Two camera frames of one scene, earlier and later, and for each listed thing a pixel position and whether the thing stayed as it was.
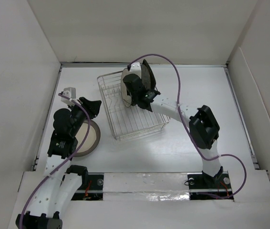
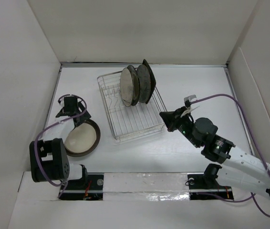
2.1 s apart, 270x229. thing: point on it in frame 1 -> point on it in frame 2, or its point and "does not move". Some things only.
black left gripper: (91, 107) -> (83, 117)
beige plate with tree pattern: (127, 98) does not move
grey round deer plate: (145, 77) does not move
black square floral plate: (152, 78) does not move
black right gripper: (140, 78) -> (171, 119)
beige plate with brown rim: (92, 140) does not move
